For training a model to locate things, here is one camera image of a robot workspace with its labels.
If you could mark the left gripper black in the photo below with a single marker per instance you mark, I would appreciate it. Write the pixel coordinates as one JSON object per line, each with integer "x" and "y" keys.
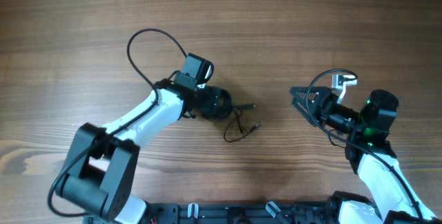
{"x": 210, "y": 99}

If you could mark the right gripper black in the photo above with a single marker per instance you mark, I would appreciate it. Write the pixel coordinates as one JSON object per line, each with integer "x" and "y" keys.
{"x": 322, "y": 105}

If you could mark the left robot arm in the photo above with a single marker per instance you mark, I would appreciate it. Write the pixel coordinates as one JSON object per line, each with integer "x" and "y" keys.
{"x": 191, "y": 74}

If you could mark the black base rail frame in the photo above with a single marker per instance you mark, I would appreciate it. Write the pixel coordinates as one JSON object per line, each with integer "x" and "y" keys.
{"x": 331, "y": 211}

